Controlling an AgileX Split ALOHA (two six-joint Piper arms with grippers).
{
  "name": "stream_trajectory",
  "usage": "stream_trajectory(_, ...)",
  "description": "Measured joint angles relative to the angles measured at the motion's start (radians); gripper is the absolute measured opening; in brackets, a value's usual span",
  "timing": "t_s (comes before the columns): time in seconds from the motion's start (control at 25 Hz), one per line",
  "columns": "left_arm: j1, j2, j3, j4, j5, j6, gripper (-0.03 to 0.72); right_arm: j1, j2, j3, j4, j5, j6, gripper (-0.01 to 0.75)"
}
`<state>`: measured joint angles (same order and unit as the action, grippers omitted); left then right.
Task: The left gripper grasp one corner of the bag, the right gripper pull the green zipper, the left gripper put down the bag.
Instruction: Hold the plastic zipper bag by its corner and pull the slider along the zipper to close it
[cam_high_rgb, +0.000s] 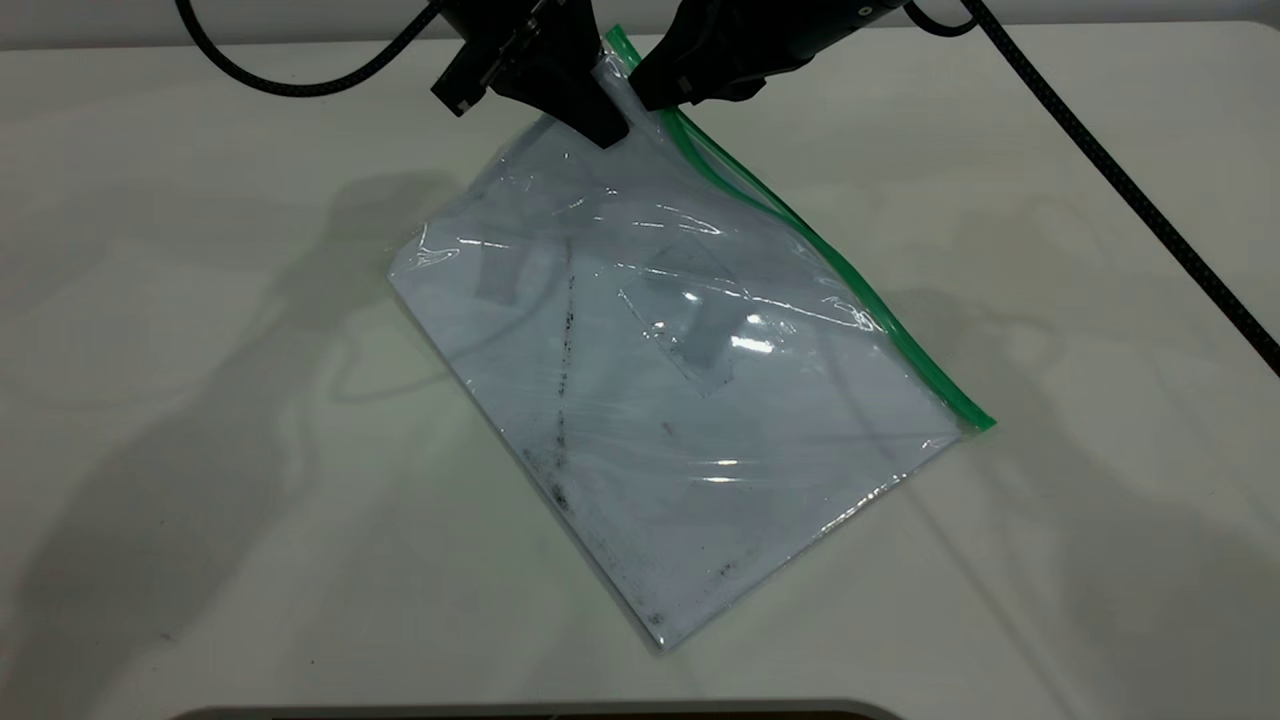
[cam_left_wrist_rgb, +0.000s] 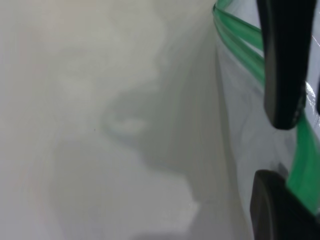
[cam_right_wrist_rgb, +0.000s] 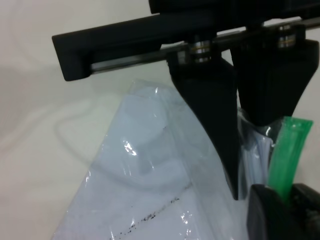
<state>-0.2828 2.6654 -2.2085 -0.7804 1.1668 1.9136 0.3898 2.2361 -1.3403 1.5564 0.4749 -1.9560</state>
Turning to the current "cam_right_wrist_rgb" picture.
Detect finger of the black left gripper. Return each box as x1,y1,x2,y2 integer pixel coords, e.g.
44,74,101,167
231,23,320,127
166,41,239,201

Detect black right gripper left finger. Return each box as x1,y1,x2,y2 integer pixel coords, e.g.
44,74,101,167
246,183,292,240

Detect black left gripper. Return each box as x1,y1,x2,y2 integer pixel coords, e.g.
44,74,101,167
51,0,320,82

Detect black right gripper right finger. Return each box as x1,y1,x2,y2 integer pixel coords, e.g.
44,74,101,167
289,183,320,240

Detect white paper sheets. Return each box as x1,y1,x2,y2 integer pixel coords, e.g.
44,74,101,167
51,86,276,240

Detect clear plastic zip bag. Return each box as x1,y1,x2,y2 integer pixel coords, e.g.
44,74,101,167
51,78,315,240

